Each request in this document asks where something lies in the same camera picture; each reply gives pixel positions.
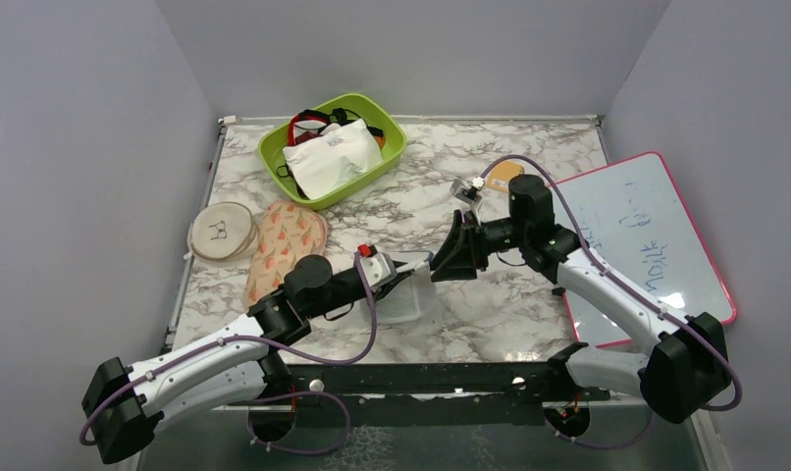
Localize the white mesh laundry bag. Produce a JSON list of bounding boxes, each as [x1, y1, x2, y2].
[[375, 250, 443, 325]]

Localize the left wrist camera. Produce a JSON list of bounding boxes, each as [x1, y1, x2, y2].
[[355, 244, 397, 290]]

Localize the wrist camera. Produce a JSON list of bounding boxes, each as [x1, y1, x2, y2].
[[449, 177, 485, 212], [355, 244, 397, 290]]

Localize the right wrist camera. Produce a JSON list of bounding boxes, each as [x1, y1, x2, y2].
[[449, 177, 485, 212]]

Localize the round beige laundry bag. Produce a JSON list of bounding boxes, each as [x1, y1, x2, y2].
[[184, 201, 258, 263]]

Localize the small orange notebook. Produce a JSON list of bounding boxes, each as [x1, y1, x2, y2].
[[485, 160, 525, 193]]

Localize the pink framed whiteboard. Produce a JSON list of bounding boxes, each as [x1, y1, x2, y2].
[[554, 152, 737, 325]]

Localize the red black garment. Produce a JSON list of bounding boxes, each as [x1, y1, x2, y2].
[[286, 108, 362, 147]]

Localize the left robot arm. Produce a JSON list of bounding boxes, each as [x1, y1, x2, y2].
[[79, 246, 428, 464]]

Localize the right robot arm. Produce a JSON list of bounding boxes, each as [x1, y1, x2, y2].
[[430, 174, 743, 424]]

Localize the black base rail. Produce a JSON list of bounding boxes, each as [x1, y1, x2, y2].
[[244, 362, 609, 428]]

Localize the floral peach laundry bag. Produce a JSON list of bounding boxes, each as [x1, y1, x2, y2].
[[243, 201, 329, 309]]

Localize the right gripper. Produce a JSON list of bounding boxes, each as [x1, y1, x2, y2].
[[429, 211, 529, 282]]

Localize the white cloth bag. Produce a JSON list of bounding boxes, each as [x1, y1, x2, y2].
[[283, 119, 383, 200]]

